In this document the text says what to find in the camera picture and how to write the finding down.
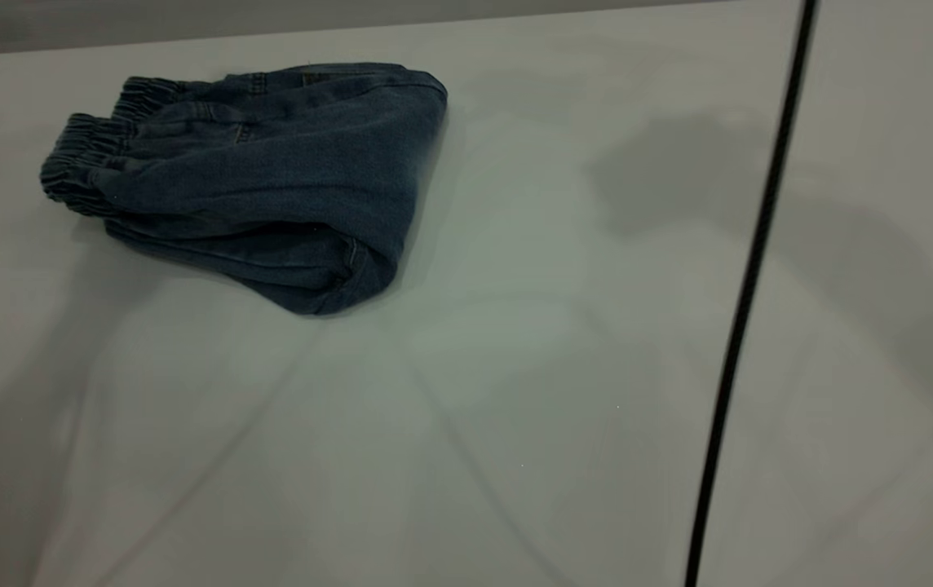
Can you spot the blue denim shorts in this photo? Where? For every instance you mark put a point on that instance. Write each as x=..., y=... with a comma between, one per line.
x=271, y=179

